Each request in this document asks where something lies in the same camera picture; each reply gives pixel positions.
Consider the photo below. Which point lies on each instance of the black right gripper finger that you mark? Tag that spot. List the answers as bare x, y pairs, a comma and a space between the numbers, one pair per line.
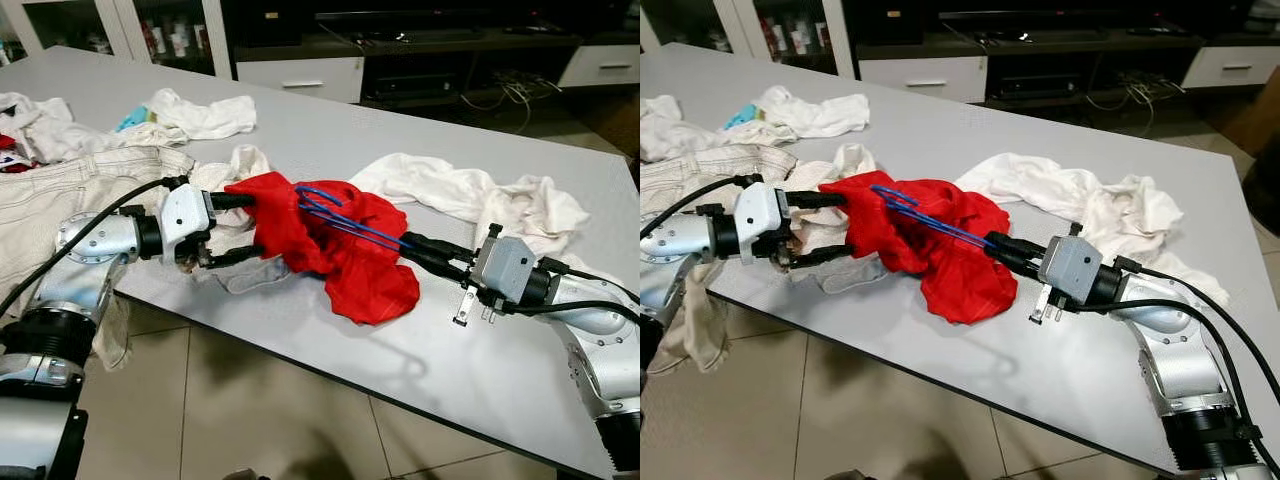
435, 246
1012, 246
435, 266
1012, 264

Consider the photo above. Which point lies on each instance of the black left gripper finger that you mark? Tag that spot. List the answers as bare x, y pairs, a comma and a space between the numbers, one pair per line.
232, 258
818, 199
235, 199
815, 258

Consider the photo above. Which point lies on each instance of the white mesh jersey brown print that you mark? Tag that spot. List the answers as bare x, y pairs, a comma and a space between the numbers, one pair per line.
850, 162
240, 165

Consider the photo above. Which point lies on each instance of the plain red shirt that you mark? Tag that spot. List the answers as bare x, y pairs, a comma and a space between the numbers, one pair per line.
350, 270
950, 270

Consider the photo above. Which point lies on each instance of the blue plastic hanger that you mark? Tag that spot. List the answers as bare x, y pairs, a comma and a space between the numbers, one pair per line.
935, 225
350, 225

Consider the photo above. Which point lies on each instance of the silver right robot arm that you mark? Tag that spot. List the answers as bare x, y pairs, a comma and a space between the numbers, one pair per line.
1180, 350
600, 340

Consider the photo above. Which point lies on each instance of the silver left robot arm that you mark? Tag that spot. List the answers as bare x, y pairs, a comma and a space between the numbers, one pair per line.
680, 250
80, 270

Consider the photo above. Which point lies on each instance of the white garment with teal patch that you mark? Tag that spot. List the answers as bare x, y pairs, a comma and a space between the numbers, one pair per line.
820, 113
205, 115

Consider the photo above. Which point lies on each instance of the cream crumpled shirt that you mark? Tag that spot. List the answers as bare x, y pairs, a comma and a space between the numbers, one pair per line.
1140, 215
540, 215

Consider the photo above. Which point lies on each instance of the cream white jeans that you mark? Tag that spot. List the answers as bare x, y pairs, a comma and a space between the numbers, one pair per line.
50, 200
690, 180

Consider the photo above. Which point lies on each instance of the teal cloth patch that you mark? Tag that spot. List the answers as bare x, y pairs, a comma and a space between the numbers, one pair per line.
132, 119

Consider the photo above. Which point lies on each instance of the wide white console drawer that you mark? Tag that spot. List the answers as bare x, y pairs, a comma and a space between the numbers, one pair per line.
922, 80
300, 80

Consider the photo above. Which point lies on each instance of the white crumpled shirt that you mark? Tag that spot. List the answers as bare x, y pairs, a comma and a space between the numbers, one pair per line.
680, 125
55, 125

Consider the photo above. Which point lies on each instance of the black set-top box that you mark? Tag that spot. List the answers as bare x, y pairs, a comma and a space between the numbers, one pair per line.
1038, 88
415, 88

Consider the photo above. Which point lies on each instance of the white glass door cabinet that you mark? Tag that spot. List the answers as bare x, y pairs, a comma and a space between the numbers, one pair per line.
843, 40
220, 40

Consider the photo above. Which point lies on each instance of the black speaker box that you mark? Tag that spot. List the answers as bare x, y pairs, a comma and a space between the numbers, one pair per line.
268, 20
892, 20

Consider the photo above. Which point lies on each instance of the red garment with white trim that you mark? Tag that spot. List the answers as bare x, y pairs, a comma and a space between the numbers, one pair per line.
7, 155

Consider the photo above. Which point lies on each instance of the black television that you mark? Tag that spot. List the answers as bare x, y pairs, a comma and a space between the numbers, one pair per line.
430, 20
1050, 20

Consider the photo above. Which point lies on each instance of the brown armchair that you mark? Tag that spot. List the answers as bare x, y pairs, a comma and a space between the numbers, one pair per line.
1265, 190

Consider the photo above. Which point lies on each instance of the small white console drawer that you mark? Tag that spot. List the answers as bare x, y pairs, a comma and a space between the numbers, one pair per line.
1232, 66
602, 66

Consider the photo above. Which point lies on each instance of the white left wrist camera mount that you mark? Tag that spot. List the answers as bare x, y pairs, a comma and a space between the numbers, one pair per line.
762, 220
185, 220

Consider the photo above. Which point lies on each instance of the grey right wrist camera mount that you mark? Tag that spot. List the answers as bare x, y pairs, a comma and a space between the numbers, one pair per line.
1070, 270
505, 270

